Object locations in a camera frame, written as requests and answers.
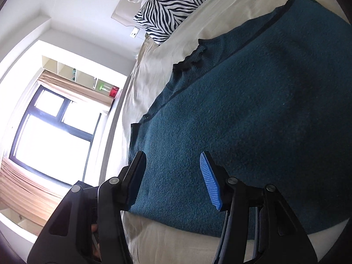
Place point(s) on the black framed window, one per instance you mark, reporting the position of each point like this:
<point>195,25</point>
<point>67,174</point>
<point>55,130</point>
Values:
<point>55,143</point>

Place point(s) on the green lidded container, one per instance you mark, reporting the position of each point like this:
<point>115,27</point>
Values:
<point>103,87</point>

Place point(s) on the dark green knit sweater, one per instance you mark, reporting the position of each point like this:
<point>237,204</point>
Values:
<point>247,115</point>

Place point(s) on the red box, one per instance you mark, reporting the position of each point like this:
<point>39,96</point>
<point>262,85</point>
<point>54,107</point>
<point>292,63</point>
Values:
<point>114,91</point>

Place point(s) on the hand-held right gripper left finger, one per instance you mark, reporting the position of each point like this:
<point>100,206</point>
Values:
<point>134,178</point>

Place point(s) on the beige padded headboard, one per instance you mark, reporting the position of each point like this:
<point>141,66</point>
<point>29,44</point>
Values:
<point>123,13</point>

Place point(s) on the white wall shelf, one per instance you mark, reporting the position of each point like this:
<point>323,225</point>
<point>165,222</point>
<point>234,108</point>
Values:
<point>66,68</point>

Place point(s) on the zebra print pillow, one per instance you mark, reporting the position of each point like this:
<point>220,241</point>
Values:
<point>176,5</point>

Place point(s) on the beige curtain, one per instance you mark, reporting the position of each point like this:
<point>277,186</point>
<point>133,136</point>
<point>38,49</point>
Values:
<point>27,192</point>
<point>77,89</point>

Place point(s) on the white wall socket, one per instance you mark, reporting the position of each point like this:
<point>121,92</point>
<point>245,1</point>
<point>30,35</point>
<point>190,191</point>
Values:
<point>134,32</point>

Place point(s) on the bed with beige sheet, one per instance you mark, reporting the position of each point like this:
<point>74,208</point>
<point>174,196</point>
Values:
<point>154,74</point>

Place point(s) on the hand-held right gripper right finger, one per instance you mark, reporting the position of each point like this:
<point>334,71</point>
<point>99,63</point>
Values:
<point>210,181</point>

